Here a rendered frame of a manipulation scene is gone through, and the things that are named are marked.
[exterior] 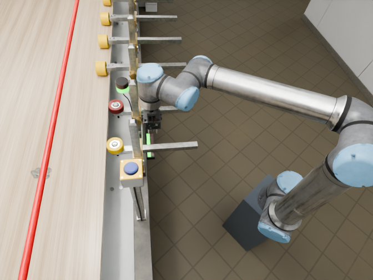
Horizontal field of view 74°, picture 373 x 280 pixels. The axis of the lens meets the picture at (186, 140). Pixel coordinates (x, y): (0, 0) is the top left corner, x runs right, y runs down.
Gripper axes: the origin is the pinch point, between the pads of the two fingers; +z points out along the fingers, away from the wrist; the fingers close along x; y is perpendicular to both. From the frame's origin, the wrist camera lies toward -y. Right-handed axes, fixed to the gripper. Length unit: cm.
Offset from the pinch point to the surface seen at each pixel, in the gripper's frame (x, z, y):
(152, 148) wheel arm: -0.2, 13.6, 3.0
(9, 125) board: -69, 9, -13
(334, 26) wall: 242, 72, -196
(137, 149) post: -7.4, 5.6, 7.6
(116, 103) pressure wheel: -18.0, 8.2, -23.5
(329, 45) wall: 243, 93, -186
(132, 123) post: -7.7, -13.4, 6.9
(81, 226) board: -30, 9, 39
